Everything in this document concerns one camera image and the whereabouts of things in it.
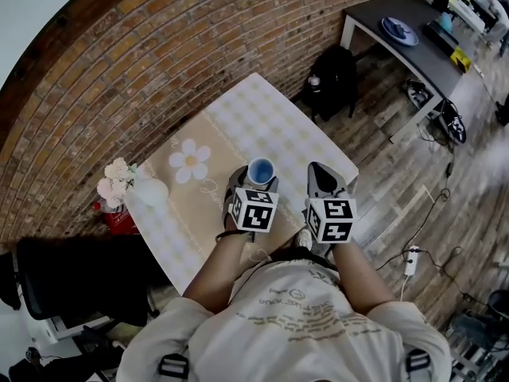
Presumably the person's right forearm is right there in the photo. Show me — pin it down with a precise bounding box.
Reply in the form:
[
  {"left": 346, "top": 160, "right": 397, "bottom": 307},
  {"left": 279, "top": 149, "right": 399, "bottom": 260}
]
[{"left": 331, "top": 240, "right": 398, "bottom": 317}]

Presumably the long black box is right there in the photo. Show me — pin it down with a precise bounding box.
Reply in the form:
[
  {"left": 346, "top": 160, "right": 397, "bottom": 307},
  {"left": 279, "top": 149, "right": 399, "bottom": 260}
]
[{"left": 422, "top": 21, "right": 460, "bottom": 56}]

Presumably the yellow box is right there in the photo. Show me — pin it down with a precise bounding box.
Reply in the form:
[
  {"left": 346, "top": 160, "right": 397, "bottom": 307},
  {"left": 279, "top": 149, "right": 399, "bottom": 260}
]
[{"left": 449, "top": 46, "right": 474, "bottom": 73}]

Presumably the white container with blue inside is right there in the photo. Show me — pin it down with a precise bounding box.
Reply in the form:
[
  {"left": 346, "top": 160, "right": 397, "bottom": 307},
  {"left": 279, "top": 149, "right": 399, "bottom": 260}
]
[{"left": 247, "top": 157, "right": 277, "bottom": 187}]

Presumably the white round vase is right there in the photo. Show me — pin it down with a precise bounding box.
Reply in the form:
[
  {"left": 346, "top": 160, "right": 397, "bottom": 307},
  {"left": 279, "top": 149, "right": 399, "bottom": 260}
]
[{"left": 133, "top": 176, "right": 170, "bottom": 207}]

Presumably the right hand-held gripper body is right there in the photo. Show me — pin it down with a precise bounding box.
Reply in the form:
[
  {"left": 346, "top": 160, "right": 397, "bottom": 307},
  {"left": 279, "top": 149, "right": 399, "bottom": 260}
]
[{"left": 304, "top": 188, "right": 358, "bottom": 245}]

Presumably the black and white shoe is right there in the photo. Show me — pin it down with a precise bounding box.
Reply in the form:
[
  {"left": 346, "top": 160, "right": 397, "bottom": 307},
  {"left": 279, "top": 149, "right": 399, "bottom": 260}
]
[
  {"left": 404, "top": 78, "right": 433, "bottom": 110},
  {"left": 438, "top": 99, "right": 468, "bottom": 146}
]

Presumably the person's white shoe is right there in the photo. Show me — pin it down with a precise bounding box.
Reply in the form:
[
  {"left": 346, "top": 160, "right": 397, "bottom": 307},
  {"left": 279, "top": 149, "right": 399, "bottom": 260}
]
[{"left": 295, "top": 228, "right": 315, "bottom": 252}]

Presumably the person's white printed shirt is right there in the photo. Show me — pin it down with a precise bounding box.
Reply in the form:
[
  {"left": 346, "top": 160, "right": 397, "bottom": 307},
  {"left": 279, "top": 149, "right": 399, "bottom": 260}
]
[{"left": 116, "top": 255, "right": 453, "bottom": 382}]

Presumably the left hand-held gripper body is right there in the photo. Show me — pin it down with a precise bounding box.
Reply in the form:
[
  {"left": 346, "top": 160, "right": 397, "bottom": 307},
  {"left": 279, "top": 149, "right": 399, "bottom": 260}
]
[{"left": 223, "top": 181, "right": 280, "bottom": 243}]

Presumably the black round bin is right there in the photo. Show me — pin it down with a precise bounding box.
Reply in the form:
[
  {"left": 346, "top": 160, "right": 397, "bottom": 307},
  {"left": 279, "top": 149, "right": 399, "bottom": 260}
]
[{"left": 487, "top": 290, "right": 509, "bottom": 320}]

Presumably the person's left forearm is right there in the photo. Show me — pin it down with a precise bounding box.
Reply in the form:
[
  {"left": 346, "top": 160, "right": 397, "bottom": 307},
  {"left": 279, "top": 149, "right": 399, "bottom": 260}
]
[{"left": 181, "top": 232, "right": 260, "bottom": 315}]

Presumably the black strap buckle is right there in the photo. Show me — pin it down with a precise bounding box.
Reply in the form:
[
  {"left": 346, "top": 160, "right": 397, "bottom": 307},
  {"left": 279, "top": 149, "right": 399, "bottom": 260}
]
[
  {"left": 405, "top": 348, "right": 433, "bottom": 373},
  {"left": 157, "top": 353, "right": 190, "bottom": 378}
]

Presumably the black office chair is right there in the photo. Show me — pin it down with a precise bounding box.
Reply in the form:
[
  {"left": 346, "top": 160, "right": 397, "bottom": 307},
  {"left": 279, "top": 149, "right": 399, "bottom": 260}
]
[{"left": 15, "top": 235, "right": 162, "bottom": 340}]

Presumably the black floor cable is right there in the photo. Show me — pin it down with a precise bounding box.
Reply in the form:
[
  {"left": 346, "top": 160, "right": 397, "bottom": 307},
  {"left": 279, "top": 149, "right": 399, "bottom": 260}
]
[{"left": 375, "top": 141, "right": 464, "bottom": 272}]

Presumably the table with flower-print cloth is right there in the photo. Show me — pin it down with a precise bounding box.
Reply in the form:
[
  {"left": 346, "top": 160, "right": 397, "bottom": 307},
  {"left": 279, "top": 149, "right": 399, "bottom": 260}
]
[{"left": 125, "top": 72, "right": 359, "bottom": 296}]

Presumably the red box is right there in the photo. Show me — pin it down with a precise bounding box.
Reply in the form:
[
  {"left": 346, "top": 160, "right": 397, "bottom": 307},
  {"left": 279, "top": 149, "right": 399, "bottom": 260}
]
[{"left": 94, "top": 200, "right": 141, "bottom": 236}]

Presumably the white flower bunch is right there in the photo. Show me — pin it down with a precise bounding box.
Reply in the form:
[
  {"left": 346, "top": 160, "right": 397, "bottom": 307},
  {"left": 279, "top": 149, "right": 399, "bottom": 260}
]
[{"left": 96, "top": 157, "right": 138, "bottom": 209}]

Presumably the blue plate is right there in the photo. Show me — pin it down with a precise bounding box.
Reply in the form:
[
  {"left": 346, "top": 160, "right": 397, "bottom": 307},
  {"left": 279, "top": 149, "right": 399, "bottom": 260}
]
[{"left": 381, "top": 16, "right": 420, "bottom": 48}]

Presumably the white power strip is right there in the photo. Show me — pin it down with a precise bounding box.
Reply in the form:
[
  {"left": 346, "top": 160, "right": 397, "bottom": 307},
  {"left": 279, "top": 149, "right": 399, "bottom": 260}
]
[{"left": 403, "top": 245, "right": 421, "bottom": 277}]

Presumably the dark desk with white legs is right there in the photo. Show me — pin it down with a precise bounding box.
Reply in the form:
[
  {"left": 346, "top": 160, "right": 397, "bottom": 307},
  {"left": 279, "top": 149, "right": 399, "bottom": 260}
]
[{"left": 340, "top": 0, "right": 478, "bottom": 145}]

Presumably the black backpack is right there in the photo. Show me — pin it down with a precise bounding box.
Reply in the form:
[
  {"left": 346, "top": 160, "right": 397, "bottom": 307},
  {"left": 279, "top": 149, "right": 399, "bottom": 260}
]
[{"left": 300, "top": 45, "right": 359, "bottom": 125}]

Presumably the black wristband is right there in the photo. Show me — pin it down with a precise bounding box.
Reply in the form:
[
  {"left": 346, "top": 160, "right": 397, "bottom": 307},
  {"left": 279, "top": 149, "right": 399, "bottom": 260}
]
[{"left": 214, "top": 229, "right": 248, "bottom": 243}]

